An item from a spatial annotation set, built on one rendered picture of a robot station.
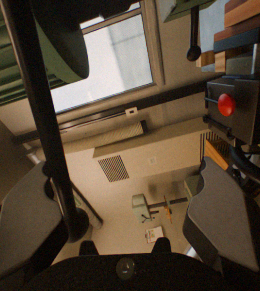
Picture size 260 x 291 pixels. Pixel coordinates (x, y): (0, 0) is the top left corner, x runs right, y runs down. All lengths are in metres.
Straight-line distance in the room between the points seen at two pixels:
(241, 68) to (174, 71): 1.38
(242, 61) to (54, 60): 0.27
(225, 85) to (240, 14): 0.09
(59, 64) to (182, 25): 1.52
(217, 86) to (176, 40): 1.38
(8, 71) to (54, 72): 0.05
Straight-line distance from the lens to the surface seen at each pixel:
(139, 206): 2.24
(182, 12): 0.26
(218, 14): 0.49
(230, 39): 0.26
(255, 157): 0.54
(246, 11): 0.28
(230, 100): 0.22
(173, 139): 1.62
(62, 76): 0.21
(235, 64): 0.32
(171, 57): 1.64
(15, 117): 2.11
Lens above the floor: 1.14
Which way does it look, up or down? 7 degrees up
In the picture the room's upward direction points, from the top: 104 degrees counter-clockwise
